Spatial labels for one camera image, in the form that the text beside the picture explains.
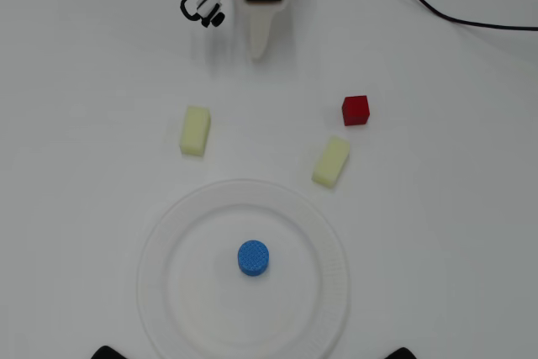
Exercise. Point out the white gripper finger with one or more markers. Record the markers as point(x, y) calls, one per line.
point(260, 31)

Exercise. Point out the blue cylinder block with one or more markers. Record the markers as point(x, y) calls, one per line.
point(254, 257)

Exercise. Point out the pale yellow rectangular block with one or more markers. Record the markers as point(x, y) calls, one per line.
point(331, 162)
point(195, 132)

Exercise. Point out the red cube block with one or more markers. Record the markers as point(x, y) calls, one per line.
point(355, 111)

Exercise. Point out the white disposable plate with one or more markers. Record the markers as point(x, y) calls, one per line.
point(202, 291)

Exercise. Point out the black rounded stand foot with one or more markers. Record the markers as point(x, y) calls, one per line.
point(107, 353)
point(404, 354)

